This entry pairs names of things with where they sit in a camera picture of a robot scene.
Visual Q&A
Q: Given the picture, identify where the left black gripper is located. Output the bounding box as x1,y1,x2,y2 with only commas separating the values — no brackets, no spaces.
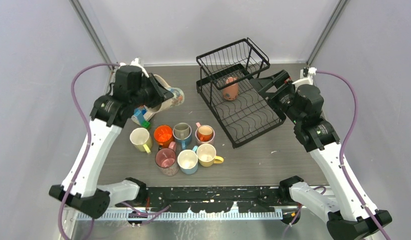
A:
130,72,173,109

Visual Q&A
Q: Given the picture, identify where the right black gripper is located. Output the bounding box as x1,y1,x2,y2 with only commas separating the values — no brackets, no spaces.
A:
249,69,303,125

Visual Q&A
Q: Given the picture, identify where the cream floral mug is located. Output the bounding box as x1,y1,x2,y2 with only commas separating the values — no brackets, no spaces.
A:
147,74,185,113

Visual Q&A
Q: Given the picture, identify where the black wire dish rack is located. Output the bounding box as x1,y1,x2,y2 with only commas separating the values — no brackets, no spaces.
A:
196,37,286,149

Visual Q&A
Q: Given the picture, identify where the salmon pink mug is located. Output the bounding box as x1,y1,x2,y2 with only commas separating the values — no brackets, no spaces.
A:
222,77,239,101

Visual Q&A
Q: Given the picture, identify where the yellow-green faceted mug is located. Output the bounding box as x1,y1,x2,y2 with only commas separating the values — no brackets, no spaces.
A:
129,127,153,154

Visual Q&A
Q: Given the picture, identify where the large orange mug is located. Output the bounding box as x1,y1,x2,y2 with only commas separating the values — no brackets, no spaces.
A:
153,124,174,150

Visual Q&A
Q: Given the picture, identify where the beige grey cup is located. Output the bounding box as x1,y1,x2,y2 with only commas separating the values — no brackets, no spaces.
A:
173,122,191,140

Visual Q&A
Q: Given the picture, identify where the light pink faceted mug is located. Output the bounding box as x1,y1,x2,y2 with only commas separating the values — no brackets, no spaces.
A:
194,122,216,145

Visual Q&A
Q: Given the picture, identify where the pink patterned mug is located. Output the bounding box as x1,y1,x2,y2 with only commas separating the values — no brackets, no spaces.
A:
155,141,179,176

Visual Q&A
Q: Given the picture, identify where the small orange cup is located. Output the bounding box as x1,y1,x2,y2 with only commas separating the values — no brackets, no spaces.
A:
197,125,214,142

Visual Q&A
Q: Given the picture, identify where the light blue faceted mug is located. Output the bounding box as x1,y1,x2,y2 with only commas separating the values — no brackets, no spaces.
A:
177,145,199,175

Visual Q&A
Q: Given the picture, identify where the yellow mug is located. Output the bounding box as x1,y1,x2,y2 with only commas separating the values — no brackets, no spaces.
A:
196,143,224,167

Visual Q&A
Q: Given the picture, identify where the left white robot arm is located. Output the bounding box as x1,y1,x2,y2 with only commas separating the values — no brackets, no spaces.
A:
48,64,177,219

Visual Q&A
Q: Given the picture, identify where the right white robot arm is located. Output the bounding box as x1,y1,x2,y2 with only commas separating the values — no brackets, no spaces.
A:
250,67,392,240

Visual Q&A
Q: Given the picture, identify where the small blue toy block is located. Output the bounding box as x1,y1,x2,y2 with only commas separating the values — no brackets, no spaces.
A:
131,107,147,126

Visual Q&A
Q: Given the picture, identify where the small white toy block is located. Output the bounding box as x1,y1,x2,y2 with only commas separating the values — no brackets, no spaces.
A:
142,111,155,122

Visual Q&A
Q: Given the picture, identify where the small green toy block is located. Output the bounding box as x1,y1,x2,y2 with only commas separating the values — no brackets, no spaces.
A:
140,121,151,130

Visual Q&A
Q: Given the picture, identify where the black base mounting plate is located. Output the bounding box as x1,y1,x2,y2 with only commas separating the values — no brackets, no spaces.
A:
126,186,299,213

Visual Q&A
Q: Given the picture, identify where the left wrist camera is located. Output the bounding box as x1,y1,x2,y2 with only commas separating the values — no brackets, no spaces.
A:
119,57,150,78

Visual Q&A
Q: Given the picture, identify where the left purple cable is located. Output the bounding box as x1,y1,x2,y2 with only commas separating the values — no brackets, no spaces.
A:
57,62,170,240

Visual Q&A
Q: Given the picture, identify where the purple cable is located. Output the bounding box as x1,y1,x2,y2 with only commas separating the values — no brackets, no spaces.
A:
281,70,392,240
57,62,170,240

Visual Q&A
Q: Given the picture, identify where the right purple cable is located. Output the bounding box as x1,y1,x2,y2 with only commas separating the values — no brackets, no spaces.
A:
281,70,392,240

